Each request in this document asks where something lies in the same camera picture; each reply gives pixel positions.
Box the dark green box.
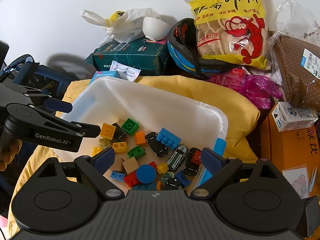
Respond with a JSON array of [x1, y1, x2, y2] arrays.
[[85, 37, 169, 76]]

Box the small yellow brick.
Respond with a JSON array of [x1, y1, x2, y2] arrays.
[[156, 163, 169, 174]]

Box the white toy car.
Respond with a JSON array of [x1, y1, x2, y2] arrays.
[[166, 144, 189, 172]]

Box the wooden cube block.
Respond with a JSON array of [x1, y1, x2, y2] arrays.
[[122, 157, 139, 174]]

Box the white plastic bag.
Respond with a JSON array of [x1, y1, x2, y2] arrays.
[[81, 8, 161, 47]]

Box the translucent plastic storage bin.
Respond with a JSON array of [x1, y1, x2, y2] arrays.
[[53, 76, 229, 196]]

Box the light blue small box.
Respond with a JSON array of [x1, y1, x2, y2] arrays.
[[89, 70, 121, 84]]

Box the orange brick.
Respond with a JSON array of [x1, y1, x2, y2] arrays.
[[134, 131, 147, 146]]

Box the black small box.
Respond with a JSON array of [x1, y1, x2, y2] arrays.
[[296, 196, 319, 238]]

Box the green square brick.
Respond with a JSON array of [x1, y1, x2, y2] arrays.
[[121, 118, 139, 136]]

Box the yellow large brick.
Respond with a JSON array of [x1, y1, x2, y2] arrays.
[[100, 123, 116, 140]]

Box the yellow shrimp cracker bag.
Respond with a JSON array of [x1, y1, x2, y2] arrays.
[[184, 0, 271, 70]]

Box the small white carton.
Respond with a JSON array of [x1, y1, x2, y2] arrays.
[[271, 102, 318, 132]]

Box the light blue long brick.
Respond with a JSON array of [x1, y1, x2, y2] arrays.
[[156, 128, 181, 150]]

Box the dark blue stroller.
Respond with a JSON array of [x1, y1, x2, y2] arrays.
[[1, 54, 76, 99]]

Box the red black toy car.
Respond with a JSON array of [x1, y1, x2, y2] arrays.
[[183, 147, 201, 177]]

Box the clear plastic bag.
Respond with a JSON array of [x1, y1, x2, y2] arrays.
[[268, 0, 319, 46]]

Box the white sachet packets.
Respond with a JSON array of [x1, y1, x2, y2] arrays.
[[110, 60, 141, 82]]

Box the white bowl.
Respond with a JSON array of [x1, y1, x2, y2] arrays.
[[142, 17, 171, 41]]

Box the blue arch block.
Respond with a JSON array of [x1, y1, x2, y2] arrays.
[[175, 170, 192, 188]]

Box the brown padded paper bag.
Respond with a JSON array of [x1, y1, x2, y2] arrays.
[[272, 35, 319, 111]]

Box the yellow cloth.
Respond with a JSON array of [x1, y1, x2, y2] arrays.
[[7, 75, 260, 239]]

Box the magenta plastic bag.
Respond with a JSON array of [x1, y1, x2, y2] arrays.
[[207, 67, 282, 110]]

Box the dark teal toy car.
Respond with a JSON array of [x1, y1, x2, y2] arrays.
[[161, 172, 181, 190]]

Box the orange cardboard box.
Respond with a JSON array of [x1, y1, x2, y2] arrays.
[[260, 115, 319, 180]]

